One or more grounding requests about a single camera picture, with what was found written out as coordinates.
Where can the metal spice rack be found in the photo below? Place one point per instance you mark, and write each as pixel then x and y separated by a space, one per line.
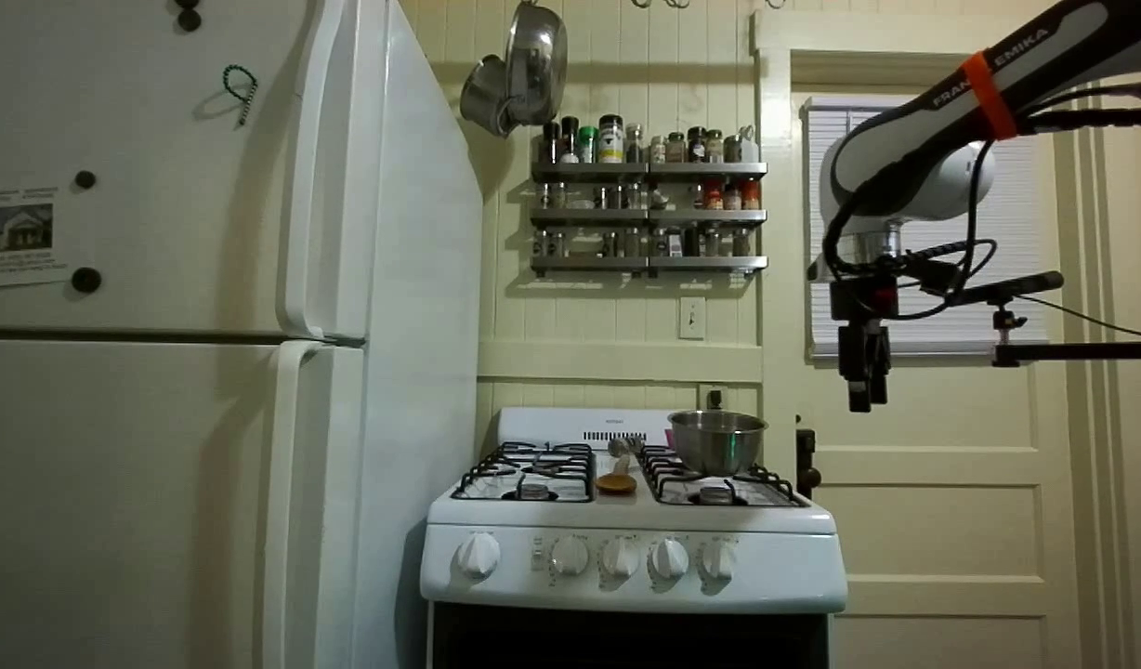
pixel 649 216

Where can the metal spoon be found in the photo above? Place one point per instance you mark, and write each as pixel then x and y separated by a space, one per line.
pixel 619 446

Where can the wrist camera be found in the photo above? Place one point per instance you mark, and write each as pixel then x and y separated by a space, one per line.
pixel 859 299

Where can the black burner grate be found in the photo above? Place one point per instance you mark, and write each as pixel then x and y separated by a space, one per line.
pixel 496 463
pixel 663 478

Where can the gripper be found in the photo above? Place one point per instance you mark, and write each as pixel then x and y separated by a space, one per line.
pixel 863 346

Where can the wall switch plate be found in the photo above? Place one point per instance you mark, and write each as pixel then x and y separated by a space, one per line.
pixel 692 318

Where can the white window blind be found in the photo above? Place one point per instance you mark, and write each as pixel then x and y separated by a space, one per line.
pixel 1016 279

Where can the white refrigerator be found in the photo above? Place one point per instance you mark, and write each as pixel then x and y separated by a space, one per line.
pixel 162 418

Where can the white panel door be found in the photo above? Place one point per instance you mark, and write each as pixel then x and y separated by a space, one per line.
pixel 951 520

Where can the dark door knob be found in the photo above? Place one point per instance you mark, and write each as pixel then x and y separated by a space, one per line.
pixel 806 460

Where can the camera on mount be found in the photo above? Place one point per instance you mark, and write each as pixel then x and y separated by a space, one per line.
pixel 1072 351

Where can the paper note with house photo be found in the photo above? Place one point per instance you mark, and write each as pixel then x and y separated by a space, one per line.
pixel 18 237

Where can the stove knob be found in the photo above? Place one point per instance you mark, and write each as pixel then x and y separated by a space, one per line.
pixel 569 557
pixel 619 557
pixel 668 558
pixel 478 555
pixel 717 559

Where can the row of spice jars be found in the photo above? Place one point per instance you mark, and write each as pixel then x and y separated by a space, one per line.
pixel 649 144
pixel 719 195
pixel 645 243

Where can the wall socket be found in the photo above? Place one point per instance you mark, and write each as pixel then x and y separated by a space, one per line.
pixel 714 398

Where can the white gas stove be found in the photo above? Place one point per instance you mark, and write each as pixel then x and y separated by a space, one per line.
pixel 626 534

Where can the small hanging steel pot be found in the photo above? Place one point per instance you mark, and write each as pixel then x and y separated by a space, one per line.
pixel 487 98

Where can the large hanging steel bowl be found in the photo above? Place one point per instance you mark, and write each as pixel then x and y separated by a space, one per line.
pixel 536 60

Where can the black round magnet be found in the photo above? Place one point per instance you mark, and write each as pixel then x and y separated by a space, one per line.
pixel 85 179
pixel 85 280
pixel 189 19

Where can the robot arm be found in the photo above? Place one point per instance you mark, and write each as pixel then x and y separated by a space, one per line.
pixel 942 102

